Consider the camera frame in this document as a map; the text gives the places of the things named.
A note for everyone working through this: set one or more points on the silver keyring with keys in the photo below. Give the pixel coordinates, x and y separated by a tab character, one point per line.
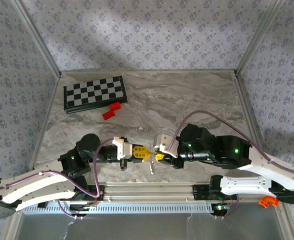
151	165

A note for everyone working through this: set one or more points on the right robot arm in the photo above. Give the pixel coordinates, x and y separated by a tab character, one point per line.
244	186

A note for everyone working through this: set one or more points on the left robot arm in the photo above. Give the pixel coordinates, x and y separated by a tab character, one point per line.
36	185

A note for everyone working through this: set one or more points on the small black box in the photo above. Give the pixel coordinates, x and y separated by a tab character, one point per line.
42	205

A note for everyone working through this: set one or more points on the black and grey chessboard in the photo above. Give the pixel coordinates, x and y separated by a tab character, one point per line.
94	92

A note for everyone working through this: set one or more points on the orange pipe clamp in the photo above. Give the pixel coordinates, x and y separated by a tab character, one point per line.
268	201

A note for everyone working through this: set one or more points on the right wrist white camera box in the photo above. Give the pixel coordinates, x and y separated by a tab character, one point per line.
164	143

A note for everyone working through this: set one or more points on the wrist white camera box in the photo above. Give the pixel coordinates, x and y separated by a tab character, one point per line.
164	143
123	148

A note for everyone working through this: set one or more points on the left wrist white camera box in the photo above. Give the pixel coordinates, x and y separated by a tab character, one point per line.
123	148

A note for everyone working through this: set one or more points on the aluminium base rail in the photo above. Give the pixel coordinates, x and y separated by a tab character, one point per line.
149	192

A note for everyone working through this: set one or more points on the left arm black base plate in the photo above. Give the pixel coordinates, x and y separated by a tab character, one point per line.
99	193

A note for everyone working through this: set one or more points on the aluminium table side rail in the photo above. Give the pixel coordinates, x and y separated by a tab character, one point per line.
249	112
43	125

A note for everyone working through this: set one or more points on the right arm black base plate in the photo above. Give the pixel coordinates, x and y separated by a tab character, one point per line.
199	192

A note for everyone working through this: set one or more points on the aluminium table back rail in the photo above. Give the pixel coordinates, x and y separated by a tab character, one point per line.
149	72

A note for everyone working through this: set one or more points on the aluminium frame post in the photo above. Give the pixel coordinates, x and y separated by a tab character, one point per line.
259	37
37	37

